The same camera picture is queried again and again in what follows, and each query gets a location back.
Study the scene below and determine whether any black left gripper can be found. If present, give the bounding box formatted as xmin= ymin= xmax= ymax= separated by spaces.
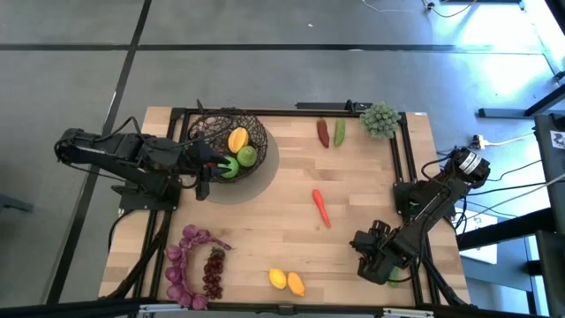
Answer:
xmin=184 ymin=140 xmax=231 ymax=202

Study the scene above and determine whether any yellow orange mango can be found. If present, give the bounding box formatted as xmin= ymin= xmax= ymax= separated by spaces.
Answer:
xmin=227 ymin=126 xmax=250 ymax=155

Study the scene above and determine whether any white floor sheet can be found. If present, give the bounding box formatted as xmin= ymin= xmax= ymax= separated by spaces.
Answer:
xmin=458 ymin=207 xmax=500 ymax=266

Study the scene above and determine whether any yellow lemon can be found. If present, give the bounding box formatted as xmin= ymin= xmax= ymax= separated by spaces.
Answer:
xmin=268 ymin=268 xmax=289 ymax=291

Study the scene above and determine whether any grey round mat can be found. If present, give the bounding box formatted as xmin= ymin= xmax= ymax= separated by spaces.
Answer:
xmin=205 ymin=127 xmax=280 ymax=206

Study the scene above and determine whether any dark red grape bunch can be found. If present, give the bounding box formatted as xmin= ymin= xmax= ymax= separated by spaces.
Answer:
xmin=201 ymin=246 xmax=227 ymax=301

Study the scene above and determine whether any black aluminium table frame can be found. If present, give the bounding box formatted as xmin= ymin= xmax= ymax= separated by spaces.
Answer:
xmin=0 ymin=105 xmax=565 ymax=318

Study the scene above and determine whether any grey cabinet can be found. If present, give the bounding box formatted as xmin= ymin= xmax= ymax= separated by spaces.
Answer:
xmin=532 ymin=112 xmax=565 ymax=318

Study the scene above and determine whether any black floor beam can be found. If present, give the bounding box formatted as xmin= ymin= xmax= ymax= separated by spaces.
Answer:
xmin=478 ymin=83 xmax=565 ymax=119

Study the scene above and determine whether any orange carrot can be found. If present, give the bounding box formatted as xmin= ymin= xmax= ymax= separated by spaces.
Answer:
xmin=312 ymin=189 xmax=332 ymax=230

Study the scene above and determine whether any black diagonal support bar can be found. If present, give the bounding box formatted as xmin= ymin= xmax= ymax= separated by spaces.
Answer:
xmin=456 ymin=207 xmax=557 ymax=252

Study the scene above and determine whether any dark red chili pepper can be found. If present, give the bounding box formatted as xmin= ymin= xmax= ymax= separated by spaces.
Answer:
xmin=316 ymin=117 xmax=331 ymax=149

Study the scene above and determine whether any black rear mount bar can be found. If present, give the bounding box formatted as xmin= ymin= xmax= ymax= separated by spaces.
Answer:
xmin=295 ymin=100 xmax=374 ymax=111

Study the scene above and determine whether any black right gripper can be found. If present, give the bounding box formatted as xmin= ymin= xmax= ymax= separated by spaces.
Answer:
xmin=350 ymin=219 xmax=401 ymax=286

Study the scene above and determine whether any purple onion braid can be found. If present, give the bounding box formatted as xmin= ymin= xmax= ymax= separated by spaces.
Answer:
xmin=164 ymin=223 xmax=233 ymax=311

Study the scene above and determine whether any green apple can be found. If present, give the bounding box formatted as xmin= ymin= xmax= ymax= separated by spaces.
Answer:
xmin=219 ymin=155 xmax=241 ymax=179

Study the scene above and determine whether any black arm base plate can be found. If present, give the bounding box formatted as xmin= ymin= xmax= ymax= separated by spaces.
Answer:
xmin=118 ymin=178 xmax=182 ymax=212
xmin=394 ymin=181 xmax=456 ymax=217

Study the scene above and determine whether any green chili pepper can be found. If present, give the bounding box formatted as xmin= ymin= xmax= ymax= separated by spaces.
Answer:
xmin=333 ymin=117 xmax=347 ymax=148

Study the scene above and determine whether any light green pear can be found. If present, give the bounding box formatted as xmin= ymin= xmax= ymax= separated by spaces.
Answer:
xmin=237 ymin=145 xmax=259 ymax=168

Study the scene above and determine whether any orange lemon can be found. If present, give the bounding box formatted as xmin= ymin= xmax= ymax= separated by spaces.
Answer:
xmin=286 ymin=271 xmax=306 ymax=298

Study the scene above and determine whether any black wire basket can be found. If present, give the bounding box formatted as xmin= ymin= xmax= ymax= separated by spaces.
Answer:
xmin=187 ymin=110 xmax=269 ymax=185

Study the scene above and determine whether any silver aluminium bracket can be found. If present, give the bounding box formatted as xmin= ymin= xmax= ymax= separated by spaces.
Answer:
xmin=139 ymin=303 xmax=189 ymax=317
xmin=381 ymin=307 xmax=436 ymax=318

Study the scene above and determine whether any grey chair foot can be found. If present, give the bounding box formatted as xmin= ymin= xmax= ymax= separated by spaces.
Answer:
xmin=0 ymin=193 xmax=34 ymax=214

